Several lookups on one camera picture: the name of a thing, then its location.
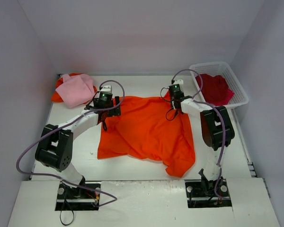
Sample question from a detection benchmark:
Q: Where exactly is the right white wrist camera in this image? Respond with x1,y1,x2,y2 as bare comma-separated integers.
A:
171,79,184,86

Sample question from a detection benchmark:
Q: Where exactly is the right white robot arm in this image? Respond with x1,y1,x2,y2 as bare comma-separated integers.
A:
169,80,235,195

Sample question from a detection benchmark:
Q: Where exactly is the purple cable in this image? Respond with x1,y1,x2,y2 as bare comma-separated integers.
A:
16,80,126,208
171,69,228,198

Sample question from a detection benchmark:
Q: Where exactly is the white plastic basket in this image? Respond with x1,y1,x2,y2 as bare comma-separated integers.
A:
189,61,249,111

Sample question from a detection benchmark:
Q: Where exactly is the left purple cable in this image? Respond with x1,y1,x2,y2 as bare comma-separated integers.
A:
16,80,126,208

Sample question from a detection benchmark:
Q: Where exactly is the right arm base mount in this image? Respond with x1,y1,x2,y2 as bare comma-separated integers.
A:
185,179,232,209

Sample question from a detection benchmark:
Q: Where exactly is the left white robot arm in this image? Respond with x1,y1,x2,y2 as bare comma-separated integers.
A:
35,91,121,199

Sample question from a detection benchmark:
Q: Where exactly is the pink folded t shirt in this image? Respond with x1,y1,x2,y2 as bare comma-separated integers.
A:
55,73,94,109

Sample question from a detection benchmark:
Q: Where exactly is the orange t shirt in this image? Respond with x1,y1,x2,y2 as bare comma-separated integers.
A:
50,72,98,104
97,96,196,178

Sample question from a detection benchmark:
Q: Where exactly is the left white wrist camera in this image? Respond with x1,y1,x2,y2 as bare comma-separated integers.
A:
99,85,112,93

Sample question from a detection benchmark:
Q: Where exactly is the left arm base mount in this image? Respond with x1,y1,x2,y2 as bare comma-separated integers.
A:
55,183,100,211

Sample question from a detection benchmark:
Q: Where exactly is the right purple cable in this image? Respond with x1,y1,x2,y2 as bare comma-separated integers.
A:
171,69,228,198

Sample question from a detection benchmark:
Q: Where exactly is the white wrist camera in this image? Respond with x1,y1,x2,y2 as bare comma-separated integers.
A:
171,79,184,86
99,85,112,93

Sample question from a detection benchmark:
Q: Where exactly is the red t shirt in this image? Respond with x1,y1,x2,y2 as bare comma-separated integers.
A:
200,74,234,106

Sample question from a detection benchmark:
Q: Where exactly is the orange folded t shirt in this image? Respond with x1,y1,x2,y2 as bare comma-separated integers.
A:
50,72,98,104

